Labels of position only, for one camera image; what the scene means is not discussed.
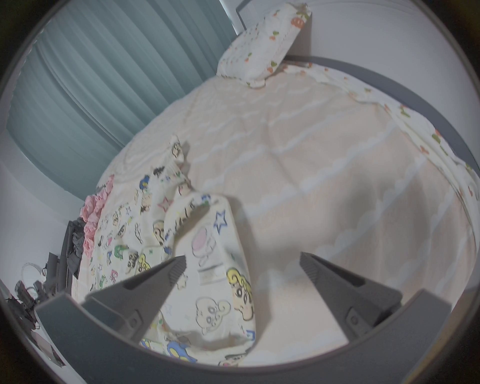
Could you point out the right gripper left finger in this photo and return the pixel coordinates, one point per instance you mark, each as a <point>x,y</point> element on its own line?
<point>135,300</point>

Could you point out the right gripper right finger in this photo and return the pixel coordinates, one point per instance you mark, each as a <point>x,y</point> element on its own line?
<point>352,300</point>

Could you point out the white printed pyjama top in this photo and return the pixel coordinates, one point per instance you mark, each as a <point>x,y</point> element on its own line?
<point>210,240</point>

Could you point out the pile of dark clothes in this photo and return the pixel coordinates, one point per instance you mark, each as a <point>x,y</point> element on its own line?
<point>77,240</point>

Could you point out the pink garment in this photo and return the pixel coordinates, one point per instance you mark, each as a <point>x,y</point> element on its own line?
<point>93,210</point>

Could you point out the bed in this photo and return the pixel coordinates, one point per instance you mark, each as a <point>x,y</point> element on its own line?
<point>318,168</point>

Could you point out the blue-green curtain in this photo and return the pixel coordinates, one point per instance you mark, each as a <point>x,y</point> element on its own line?
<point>150,56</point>
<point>56,131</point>

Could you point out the white printed pillow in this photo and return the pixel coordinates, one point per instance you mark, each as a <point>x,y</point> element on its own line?
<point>262,48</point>

